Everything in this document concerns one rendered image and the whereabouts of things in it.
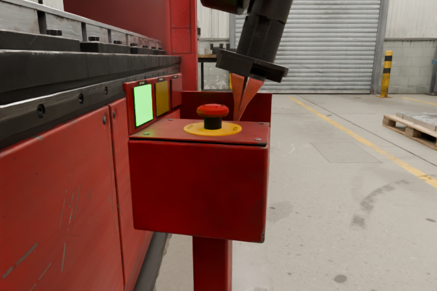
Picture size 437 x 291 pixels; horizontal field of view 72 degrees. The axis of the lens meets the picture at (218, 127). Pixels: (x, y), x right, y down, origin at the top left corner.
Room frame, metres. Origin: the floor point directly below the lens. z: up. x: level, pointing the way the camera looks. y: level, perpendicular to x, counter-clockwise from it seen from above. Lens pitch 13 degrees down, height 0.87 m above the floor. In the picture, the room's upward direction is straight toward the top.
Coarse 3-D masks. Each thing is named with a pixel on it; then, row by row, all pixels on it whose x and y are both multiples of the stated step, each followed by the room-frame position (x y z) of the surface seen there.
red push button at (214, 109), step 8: (208, 104) 0.37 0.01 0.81; (216, 104) 0.37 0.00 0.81; (200, 112) 0.35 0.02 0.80; (208, 112) 0.34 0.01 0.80; (216, 112) 0.34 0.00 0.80; (224, 112) 0.35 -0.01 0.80; (208, 120) 0.35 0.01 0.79; (216, 120) 0.35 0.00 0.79; (208, 128) 0.35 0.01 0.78; (216, 128) 0.35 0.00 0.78
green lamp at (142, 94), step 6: (150, 84) 0.38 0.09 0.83; (138, 90) 0.35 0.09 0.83; (144, 90) 0.37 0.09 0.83; (150, 90) 0.38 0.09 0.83; (138, 96) 0.35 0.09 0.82; (144, 96) 0.36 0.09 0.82; (150, 96) 0.38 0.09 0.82; (138, 102) 0.35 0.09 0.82; (144, 102) 0.36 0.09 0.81; (150, 102) 0.38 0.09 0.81; (138, 108) 0.35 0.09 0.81; (144, 108) 0.36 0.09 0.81; (150, 108) 0.38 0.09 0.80; (138, 114) 0.34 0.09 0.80; (144, 114) 0.36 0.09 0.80; (150, 114) 0.38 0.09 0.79; (138, 120) 0.34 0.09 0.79; (144, 120) 0.36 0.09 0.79
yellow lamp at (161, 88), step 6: (156, 84) 0.40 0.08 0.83; (162, 84) 0.42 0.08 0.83; (156, 90) 0.40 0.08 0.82; (162, 90) 0.42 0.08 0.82; (156, 96) 0.40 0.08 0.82; (162, 96) 0.42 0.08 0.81; (156, 102) 0.40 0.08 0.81; (162, 102) 0.42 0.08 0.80; (162, 108) 0.42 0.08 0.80; (168, 108) 0.45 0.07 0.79
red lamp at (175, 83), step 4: (172, 80) 0.47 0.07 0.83; (176, 80) 0.49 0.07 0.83; (180, 80) 0.51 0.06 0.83; (172, 84) 0.47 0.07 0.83; (176, 84) 0.48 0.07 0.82; (180, 84) 0.50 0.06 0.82; (172, 88) 0.47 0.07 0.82; (176, 88) 0.48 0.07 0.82; (180, 88) 0.50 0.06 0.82; (172, 92) 0.47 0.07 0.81; (176, 92) 0.48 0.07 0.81; (180, 92) 0.50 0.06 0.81; (172, 96) 0.46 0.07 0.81; (176, 96) 0.48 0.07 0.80; (180, 96) 0.50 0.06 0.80; (172, 100) 0.46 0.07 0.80; (176, 100) 0.48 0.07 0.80; (180, 100) 0.50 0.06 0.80; (172, 104) 0.46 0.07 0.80; (176, 104) 0.48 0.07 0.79; (180, 104) 0.50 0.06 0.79
